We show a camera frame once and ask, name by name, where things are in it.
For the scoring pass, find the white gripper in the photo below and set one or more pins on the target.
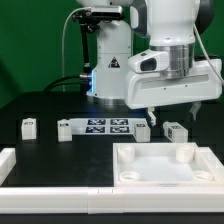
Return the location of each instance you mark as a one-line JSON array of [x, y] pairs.
[[145, 86]]

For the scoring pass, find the white square tabletop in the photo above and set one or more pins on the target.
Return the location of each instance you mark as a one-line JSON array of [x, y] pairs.
[[165, 164]]

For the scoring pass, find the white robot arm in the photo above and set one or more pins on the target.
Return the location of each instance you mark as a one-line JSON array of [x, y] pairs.
[[156, 25]]

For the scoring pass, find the white fiducial marker sheet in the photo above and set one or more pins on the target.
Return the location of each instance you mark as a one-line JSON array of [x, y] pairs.
[[104, 126]]

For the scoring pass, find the white U-shaped obstacle fence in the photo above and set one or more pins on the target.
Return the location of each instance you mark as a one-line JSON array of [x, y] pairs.
[[104, 199]]

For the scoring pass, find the black camera on stand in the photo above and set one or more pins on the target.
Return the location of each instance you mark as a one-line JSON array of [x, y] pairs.
[[89, 21]]

